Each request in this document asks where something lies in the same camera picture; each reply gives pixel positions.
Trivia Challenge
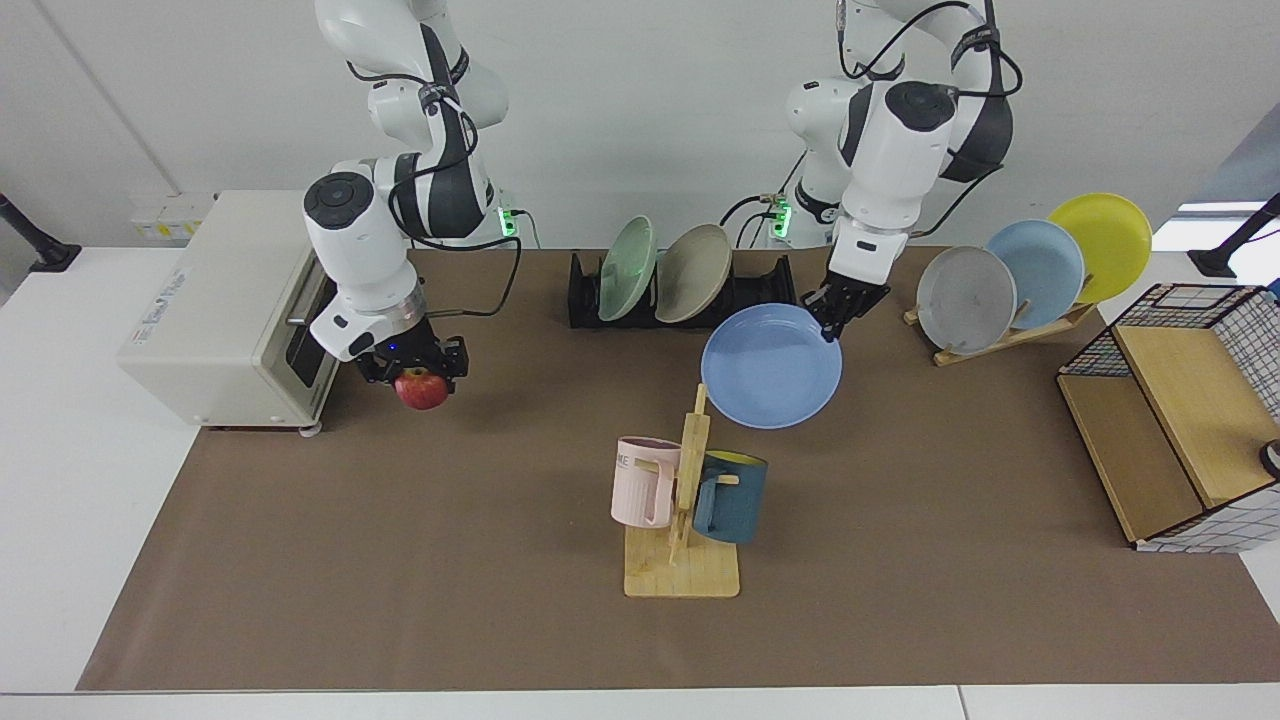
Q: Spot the red yellow apple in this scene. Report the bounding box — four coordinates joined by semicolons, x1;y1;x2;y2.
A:
394;367;451;412

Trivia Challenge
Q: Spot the grey plate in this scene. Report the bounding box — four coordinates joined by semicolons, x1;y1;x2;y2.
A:
916;246;1018;356

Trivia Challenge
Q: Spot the wooden plate stand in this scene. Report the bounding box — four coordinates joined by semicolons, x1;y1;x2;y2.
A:
904;275;1099;367

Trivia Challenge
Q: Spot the beige plate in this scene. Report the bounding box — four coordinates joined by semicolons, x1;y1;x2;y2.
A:
655;223;733;324

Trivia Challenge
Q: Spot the black dish rack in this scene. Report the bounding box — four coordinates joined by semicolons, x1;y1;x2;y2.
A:
568;250;798;331

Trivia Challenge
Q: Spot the light blue plate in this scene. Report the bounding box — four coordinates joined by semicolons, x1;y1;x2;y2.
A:
985;219;1086;331

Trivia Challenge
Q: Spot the pale green plate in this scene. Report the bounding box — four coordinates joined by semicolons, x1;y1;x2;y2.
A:
598;215;659;323

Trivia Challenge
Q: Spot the yellow plate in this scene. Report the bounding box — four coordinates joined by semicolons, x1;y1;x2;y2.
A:
1047;193;1153;306

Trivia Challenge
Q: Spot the dark blue cup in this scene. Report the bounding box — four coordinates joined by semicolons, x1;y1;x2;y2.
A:
692;450;769;546

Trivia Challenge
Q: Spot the brown table cloth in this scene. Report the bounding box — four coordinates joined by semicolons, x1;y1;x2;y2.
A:
76;247;1280;693

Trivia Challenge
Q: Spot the pale toaster oven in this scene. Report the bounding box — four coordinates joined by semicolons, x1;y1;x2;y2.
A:
117;190;341;433

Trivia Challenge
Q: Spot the pink cup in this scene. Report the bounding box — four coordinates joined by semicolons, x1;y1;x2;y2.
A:
611;436;683;529

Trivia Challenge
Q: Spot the wooden cup stand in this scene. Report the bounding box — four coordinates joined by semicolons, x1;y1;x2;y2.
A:
624;383;741;599

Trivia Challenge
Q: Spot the black clamp stand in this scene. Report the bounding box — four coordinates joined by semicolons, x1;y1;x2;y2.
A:
1188;193;1280;279
0;193;83;273

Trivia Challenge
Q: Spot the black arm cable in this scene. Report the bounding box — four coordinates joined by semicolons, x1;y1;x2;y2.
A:
345;60;523;319
836;0;1023;101

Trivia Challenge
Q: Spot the white wall socket box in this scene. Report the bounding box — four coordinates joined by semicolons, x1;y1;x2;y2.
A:
130;193;216;243

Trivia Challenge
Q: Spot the wire basket with wooden floor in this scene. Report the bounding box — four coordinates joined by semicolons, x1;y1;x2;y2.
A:
1057;283;1280;554

